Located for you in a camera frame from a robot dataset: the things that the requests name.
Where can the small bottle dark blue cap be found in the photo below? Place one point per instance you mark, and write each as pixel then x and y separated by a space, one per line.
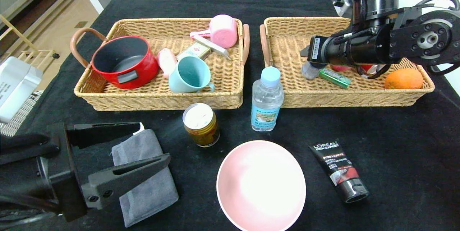
pixel 312 71

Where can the grey towel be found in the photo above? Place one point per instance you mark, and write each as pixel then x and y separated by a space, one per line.
pixel 147 191

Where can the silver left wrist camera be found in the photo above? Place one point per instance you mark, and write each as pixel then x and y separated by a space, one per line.
pixel 16 87

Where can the gold drink can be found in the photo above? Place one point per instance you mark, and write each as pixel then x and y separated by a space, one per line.
pixel 201 130

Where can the small green tin box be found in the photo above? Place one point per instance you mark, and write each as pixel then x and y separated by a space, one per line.
pixel 196 51

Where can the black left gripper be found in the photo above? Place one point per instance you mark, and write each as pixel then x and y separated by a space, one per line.
pixel 58 168

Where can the red cooking pot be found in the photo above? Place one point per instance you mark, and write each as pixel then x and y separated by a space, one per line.
pixel 143 73

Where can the teal mug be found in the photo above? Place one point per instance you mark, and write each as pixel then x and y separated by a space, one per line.
pixel 179 83

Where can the light wooden rack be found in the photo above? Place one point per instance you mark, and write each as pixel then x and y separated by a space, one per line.
pixel 36 53

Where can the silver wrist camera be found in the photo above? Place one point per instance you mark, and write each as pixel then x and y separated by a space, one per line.
pixel 16 87
pixel 345 6

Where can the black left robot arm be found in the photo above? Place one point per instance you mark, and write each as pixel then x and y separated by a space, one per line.
pixel 21 144

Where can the small pink bottle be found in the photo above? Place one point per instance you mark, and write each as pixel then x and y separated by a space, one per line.
pixel 166 62

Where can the pink bowl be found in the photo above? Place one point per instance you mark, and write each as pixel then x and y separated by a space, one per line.
pixel 260 188

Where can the red soda can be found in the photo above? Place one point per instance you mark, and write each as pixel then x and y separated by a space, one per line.
pixel 368 70

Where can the clear water bottle blue cap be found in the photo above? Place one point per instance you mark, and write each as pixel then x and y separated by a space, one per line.
pixel 267 98

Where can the green gum pack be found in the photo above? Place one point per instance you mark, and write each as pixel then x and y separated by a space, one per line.
pixel 337 79

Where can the silver tube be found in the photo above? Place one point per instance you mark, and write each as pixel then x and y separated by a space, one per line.
pixel 212 45

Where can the black face wash tube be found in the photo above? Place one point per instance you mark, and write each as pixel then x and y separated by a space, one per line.
pixel 337 166

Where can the pink measuring cup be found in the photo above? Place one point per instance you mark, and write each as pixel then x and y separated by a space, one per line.
pixel 224 33

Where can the orange fruit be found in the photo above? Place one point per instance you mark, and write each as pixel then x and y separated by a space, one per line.
pixel 404 79

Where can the red apple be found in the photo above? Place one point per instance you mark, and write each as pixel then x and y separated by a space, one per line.
pixel 341 68

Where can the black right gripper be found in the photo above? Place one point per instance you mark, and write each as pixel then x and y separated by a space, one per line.
pixel 316 49

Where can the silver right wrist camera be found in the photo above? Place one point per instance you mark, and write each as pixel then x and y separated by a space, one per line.
pixel 345 6

